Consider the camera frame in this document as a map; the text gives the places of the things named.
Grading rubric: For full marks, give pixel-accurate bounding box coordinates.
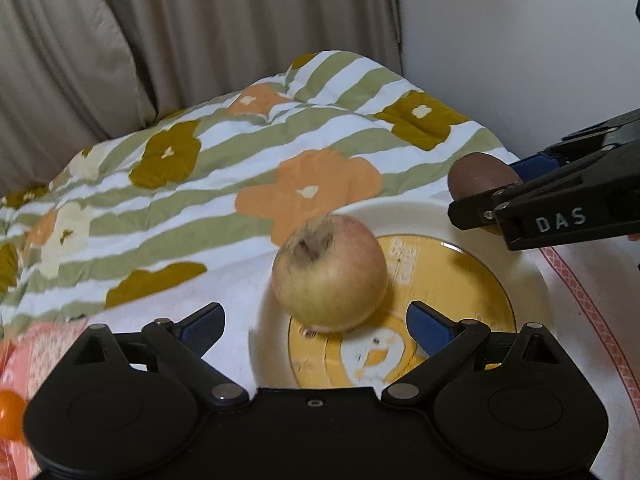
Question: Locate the brown kiwi fruit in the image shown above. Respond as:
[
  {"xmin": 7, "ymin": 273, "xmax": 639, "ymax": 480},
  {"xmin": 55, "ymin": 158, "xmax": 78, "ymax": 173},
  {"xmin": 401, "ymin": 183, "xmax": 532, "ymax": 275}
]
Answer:
[{"xmin": 447, "ymin": 153, "xmax": 523, "ymax": 236}]

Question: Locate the floral striped quilt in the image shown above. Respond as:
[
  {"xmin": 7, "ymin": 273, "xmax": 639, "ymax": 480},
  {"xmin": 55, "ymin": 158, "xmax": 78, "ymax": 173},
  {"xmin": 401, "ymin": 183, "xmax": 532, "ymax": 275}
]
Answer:
[{"xmin": 1, "ymin": 50, "xmax": 513, "ymax": 337}]

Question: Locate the large orange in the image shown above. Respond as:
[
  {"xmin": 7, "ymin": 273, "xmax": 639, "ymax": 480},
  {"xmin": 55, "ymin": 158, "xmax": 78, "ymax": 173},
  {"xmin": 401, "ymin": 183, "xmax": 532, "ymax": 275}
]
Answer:
[{"xmin": 0, "ymin": 389, "xmax": 27, "ymax": 442}]

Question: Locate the cream plate with bear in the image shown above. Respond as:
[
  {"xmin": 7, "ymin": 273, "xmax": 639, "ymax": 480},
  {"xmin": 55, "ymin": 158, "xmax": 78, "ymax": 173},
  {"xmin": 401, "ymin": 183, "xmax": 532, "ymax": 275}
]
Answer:
[{"xmin": 250, "ymin": 198, "xmax": 553, "ymax": 391}]

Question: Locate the beige curtain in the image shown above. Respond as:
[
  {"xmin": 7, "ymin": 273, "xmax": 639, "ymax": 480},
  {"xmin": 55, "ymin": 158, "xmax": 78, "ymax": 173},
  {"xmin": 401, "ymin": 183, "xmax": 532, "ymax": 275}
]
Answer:
[{"xmin": 1, "ymin": 0, "xmax": 401, "ymax": 192}]

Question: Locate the large yellow-red apple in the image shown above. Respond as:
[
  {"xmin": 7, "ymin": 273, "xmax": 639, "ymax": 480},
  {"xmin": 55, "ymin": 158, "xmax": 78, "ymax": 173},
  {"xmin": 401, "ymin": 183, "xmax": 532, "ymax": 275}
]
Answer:
[{"xmin": 271, "ymin": 214, "xmax": 388, "ymax": 333}]

